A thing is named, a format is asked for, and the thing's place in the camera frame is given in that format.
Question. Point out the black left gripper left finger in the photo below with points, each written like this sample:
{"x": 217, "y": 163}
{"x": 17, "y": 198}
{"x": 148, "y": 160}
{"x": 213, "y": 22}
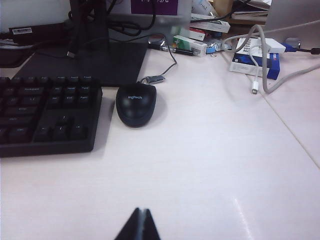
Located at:
{"x": 133, "y": 230}

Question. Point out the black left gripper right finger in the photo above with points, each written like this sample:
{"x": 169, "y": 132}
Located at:
{"x": 149, "y": 230}

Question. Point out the red and white carton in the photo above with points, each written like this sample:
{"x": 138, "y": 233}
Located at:
{"x": 197, "y": 33}

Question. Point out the purple name sign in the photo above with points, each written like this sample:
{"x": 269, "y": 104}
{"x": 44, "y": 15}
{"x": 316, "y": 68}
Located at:
{"x": 150, "y": 6}

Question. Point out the grey desk partition panel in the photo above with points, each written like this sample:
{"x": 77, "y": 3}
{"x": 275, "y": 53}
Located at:
{"x": 292, "y": 12}

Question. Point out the black pen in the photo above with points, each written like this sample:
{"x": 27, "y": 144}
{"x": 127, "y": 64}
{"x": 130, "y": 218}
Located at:
{"x": 182, "y": 51}

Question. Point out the blue and white carton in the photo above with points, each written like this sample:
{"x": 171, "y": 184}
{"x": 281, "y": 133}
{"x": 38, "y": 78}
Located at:
{"x": 246, "y": 62}

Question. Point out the black device with barcode label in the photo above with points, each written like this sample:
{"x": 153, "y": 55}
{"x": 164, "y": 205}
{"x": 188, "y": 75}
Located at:
{"x": 37, "y": 32}

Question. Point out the black mechanical keyboard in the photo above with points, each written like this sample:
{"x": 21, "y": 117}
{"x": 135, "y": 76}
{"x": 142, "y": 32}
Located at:
{"x": 37, "y": 117}

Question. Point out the black Logitech mouse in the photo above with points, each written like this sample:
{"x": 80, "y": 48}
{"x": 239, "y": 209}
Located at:
{"x": 136, "y": 105}

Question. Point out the black monitor stand base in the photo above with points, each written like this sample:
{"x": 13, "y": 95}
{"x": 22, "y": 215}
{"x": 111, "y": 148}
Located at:
{"x": 112, "y": 62}

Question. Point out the stack of brown books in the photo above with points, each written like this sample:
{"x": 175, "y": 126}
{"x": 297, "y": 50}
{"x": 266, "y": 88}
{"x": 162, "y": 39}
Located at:
{"x": 250, "y": 15}

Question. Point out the silver foil packet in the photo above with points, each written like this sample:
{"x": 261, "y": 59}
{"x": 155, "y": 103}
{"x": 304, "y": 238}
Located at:
{"x": 217, "y": 45}

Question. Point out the black monitor stand pole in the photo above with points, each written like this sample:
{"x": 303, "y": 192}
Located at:
{"x": 92, "y": 27}

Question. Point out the white carton with dark print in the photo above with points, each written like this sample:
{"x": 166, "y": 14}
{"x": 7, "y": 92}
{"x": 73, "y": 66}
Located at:
{"x": 212, "y": 25}

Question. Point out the white adapter box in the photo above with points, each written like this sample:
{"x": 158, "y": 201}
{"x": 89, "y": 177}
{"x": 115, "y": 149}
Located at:
{"x": 275, "y": 46}

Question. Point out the green and white carton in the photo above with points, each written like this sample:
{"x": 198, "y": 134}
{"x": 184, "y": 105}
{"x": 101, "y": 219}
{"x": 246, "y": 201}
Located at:
{"x": 190, "y": 45}

